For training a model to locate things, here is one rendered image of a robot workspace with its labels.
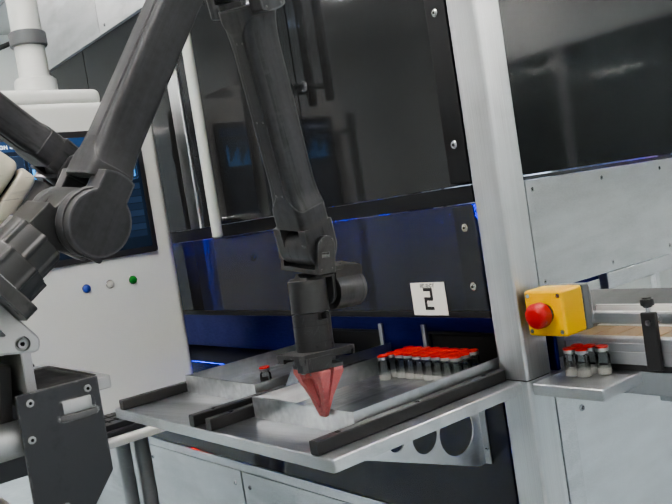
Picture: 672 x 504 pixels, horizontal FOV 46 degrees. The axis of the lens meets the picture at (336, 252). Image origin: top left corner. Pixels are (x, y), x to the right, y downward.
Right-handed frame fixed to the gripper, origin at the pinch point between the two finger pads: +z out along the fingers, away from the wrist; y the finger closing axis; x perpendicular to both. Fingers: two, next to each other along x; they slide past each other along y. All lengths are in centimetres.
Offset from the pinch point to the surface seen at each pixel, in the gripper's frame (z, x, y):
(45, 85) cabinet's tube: -70, 92, 0
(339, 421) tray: 1.6, -2.5, 0.8
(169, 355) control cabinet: -2, 90, 21
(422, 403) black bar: 1.2, -7.9, 12.6
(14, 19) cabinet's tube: -86, 95, -4
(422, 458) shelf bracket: 11.9, -0.8, 17.9
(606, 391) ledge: 2.8, -25.9, 33.2
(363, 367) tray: -0.6, 19.8, 25.4
